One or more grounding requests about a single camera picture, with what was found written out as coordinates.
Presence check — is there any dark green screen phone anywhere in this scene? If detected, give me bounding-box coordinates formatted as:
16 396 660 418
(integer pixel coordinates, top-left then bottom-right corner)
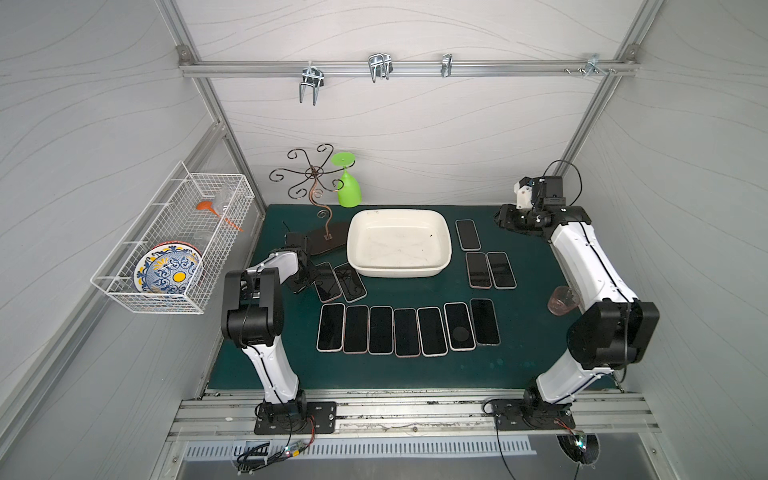
455 219 482 252

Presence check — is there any pale green case phone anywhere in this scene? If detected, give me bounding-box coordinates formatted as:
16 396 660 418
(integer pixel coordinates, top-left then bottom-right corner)
334 263 367 303

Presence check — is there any grey case phone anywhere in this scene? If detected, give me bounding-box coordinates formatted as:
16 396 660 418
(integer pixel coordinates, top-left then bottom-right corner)
486 251 517 290

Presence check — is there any light pink case phone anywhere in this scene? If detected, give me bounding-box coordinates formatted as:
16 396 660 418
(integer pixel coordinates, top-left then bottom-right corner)
316 303 346 352

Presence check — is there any white plastic storage box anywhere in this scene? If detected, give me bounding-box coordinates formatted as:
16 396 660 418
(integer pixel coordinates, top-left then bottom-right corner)
346 209 453 278

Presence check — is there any rose case phone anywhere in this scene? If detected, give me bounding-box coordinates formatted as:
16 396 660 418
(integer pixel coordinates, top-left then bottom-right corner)
342 305 369 354

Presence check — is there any mint green case phone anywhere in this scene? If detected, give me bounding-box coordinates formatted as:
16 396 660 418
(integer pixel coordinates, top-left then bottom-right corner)
368 306 394 355

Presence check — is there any clear case phone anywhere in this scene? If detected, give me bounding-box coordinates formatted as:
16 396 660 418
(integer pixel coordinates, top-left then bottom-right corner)
470 298 501 346

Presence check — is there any dark pink case phone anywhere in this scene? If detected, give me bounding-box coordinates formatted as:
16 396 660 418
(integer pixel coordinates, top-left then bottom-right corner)
443 302 476 352

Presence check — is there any cream case phone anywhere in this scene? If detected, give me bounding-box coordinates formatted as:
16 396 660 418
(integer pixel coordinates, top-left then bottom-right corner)
416 306 448 357

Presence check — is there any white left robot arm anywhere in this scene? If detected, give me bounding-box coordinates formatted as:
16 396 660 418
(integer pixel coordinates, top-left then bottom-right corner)
221 247 309 405

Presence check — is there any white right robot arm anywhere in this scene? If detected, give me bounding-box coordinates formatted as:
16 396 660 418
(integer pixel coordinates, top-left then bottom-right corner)
495 204 660 407

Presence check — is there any green plastic wine glass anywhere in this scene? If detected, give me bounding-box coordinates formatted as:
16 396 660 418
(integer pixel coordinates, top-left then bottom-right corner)
331 152 362 208

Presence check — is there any green table mat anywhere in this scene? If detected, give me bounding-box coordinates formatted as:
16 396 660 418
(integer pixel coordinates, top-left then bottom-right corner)
282 205 579 390

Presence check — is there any black metal cup stand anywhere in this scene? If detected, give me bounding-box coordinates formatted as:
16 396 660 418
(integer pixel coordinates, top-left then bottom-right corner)
268 143 356 256

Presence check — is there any orange plastic funnel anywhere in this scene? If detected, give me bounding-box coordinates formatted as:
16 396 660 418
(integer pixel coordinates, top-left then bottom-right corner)
196 200 242 232

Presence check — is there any blue yellow patterned plate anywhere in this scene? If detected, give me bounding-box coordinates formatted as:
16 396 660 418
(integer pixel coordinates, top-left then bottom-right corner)
133 242 202 295

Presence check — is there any white vent strip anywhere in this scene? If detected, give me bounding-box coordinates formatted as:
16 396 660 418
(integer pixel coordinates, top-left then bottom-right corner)
183 434 536 463

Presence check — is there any left metal hook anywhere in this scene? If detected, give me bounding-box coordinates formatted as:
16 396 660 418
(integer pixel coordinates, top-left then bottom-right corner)
299 65 325 106

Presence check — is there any metal hook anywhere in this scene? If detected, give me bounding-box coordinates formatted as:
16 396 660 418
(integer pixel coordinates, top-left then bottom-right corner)
299 65 325 106
368 53 393 83

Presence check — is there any middle metal hook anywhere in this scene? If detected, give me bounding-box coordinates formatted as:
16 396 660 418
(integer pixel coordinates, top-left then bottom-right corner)
368 53 393 83

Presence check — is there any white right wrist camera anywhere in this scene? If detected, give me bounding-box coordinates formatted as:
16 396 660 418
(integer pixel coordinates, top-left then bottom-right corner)
513 176 538 211

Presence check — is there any white wire wall basket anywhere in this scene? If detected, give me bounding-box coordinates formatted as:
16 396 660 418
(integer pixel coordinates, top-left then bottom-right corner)
91 163 254 315

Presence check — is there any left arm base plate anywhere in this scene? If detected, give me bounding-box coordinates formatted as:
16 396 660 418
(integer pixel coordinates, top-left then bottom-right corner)
253 400 337 435

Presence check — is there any small metal bracket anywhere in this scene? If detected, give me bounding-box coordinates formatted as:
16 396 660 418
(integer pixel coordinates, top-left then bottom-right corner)
440 53 453 78

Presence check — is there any right metal bracket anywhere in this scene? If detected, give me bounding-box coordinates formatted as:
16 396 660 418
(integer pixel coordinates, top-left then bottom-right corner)
564 54 618 78

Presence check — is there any aluminium top rail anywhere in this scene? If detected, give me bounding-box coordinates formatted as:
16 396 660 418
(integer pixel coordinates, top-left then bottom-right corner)
179 58 640 80

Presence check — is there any red black wire bundle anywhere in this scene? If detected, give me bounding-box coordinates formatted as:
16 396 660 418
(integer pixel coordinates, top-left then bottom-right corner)
233 413 317 475

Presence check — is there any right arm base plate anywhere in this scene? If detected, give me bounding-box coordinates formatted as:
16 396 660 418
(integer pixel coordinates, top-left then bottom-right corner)
482 398 576 432

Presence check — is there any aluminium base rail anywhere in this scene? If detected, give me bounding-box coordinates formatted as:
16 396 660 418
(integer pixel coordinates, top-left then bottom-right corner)
167 388 661 440

